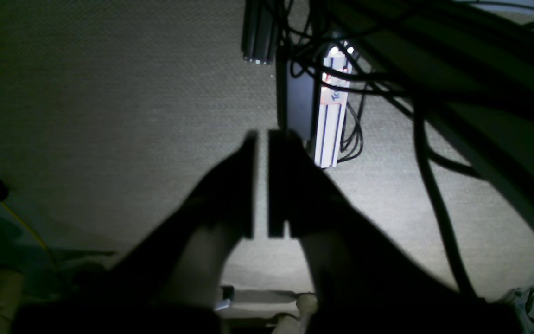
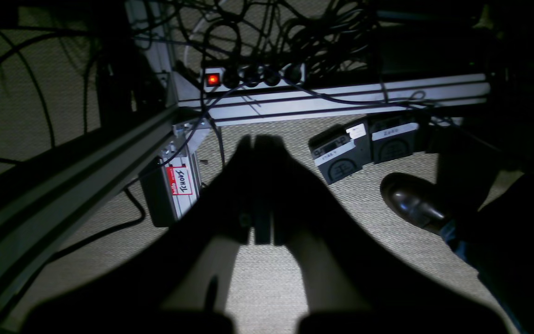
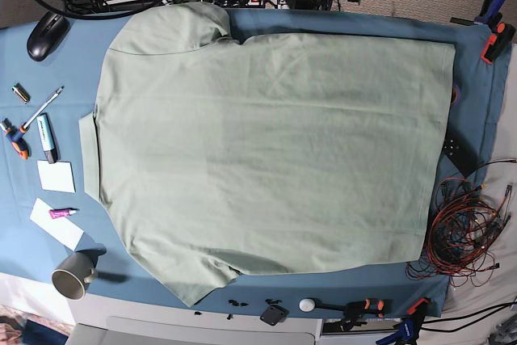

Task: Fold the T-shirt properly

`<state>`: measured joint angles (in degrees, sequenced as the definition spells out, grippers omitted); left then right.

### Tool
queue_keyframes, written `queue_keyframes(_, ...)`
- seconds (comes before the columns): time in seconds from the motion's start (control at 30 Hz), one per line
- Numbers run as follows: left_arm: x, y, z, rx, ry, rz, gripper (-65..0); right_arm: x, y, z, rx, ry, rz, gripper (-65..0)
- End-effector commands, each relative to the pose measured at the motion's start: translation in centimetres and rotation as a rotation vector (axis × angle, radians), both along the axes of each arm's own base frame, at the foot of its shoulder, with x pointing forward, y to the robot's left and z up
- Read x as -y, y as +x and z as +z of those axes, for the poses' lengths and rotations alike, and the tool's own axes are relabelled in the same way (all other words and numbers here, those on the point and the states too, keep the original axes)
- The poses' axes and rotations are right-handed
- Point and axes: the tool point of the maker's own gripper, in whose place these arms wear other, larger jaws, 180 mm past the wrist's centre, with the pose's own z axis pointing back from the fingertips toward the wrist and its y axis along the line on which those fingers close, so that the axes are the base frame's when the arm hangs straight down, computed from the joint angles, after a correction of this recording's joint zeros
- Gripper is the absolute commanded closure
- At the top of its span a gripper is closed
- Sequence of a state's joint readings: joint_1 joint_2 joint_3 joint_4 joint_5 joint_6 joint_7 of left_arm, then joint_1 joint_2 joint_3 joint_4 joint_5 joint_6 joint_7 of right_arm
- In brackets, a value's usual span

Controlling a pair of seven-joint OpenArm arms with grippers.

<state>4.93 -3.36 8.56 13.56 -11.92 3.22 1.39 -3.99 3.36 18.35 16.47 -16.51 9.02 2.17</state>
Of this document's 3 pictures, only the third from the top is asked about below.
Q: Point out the sage green T-shirt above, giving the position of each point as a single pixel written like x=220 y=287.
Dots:
x=285 y=153

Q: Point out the white round puck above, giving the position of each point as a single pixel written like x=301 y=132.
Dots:
x=307 y=305

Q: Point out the black square plate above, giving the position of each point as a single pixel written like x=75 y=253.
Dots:
x=273 y=315

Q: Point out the orange black bar clamp bottom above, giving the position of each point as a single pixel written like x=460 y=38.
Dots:
x=352 y=313

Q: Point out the black remote control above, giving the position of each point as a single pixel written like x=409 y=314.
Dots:
x=459 y=152

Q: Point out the white square paper note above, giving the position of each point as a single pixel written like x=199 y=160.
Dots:
x=56 y=176

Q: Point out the purple tape roll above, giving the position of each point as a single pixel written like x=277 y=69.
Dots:
x=456 y=94

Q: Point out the silver pen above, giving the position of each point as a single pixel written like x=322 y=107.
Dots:
x=52 y=97

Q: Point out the light blue highlighter marker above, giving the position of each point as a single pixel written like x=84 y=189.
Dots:
x=46 y=137

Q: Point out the white rectangular paper slip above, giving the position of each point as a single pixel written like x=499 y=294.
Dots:
x=61 y=228

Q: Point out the small pink glue tube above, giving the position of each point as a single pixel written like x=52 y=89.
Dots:
x=64 y=212

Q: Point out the grey ceramic mug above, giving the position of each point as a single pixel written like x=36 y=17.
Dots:
x=76 y=273

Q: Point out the blue table cloth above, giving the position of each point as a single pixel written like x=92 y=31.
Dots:
x=29 y=252

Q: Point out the blue black clamp bottom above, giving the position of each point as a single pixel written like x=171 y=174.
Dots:
x=407 y=331

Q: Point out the black computer mouse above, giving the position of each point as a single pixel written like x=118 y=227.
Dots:
x=46 y=36

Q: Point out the blue orange screwdriver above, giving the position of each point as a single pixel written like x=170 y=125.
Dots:
x=15 y=137

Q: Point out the orange black clamp top right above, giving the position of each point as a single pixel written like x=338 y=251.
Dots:
x=502 y=35

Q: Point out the blue spring clamp top right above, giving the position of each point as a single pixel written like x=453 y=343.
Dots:
x=489 y=9

